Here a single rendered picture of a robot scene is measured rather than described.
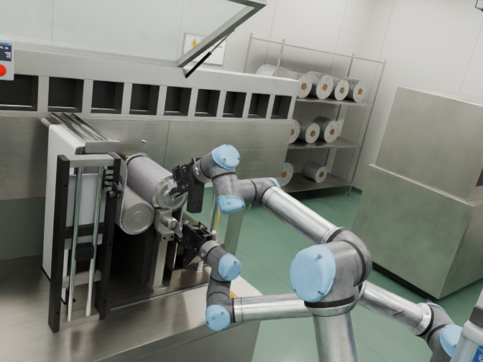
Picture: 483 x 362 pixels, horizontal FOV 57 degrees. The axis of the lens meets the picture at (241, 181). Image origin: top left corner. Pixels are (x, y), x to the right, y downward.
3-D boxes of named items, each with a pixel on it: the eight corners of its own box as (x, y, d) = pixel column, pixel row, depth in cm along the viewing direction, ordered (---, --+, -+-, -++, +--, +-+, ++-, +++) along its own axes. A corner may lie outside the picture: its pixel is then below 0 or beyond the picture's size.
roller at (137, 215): (121, 236, 150) (124, 204, 146) (91, 207, 168) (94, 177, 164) (152, 231, 158) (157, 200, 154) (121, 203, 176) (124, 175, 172)
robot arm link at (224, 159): (223, 169, 124) (216, 141, 126) (203, 182, 132) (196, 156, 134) (245, 169, 129) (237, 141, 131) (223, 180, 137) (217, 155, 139)
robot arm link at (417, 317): (449, 360, 153) (314, 299, 144) (430, 332, 167) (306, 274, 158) (471, 334, 150) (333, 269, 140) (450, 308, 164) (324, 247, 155)
